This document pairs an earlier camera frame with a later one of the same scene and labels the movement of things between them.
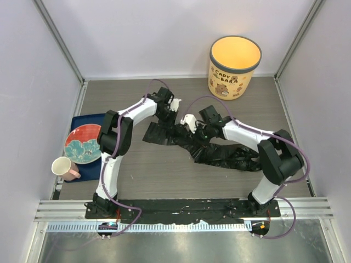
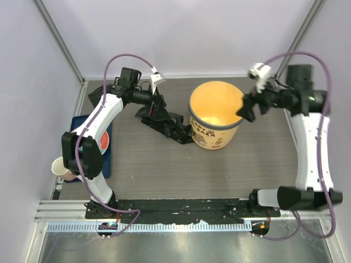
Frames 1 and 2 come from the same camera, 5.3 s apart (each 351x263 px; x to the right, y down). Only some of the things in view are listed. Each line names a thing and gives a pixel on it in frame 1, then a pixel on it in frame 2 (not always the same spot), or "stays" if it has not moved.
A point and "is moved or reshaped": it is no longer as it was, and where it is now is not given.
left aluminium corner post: x=43 y=11 stays
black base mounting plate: x=176 y=211 stays
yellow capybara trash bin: x=232 y=62 is moved or reshaped
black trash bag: x=235 y=156 is moved or reshaped
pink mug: x=63 y=167 stays
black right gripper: x=197 y=134 to x=246 y=110
